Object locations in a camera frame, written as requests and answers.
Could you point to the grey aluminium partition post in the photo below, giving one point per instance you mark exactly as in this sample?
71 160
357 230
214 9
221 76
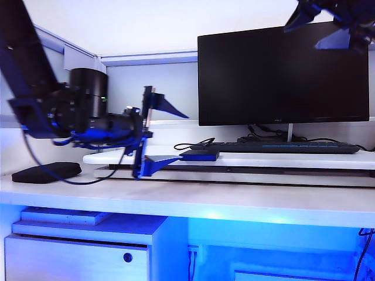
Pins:
101 62

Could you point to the round cabinet lock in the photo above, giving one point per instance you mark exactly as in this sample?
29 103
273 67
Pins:
127 257

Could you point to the grey partition bracket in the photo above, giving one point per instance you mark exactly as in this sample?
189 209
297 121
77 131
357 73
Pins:
79 58

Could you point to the black fabric pouch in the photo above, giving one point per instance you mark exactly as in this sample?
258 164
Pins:
47 173

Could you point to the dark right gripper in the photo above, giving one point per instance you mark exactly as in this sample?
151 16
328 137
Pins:
357 17

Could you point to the black keyboard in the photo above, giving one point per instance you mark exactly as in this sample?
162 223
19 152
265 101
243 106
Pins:
293 148

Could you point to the silver monitor stand neck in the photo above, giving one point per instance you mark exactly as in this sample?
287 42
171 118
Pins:
290 133

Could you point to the white drawer cabinet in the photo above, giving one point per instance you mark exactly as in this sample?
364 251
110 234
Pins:
73 260

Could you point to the white riser top board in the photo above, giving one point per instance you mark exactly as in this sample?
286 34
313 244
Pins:
263 161

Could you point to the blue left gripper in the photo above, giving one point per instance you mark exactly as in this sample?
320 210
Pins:
137 123

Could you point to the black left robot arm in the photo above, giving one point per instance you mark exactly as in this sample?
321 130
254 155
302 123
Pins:
23 44

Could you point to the black computer monitor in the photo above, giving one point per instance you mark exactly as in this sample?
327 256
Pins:
263 82

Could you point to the white wall socket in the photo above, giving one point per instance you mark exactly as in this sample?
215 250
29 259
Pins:
193 249

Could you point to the black portable hard drive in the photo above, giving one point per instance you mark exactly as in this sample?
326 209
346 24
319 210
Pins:
202 155

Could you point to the white flat slab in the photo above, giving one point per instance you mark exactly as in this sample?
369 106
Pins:
58 216

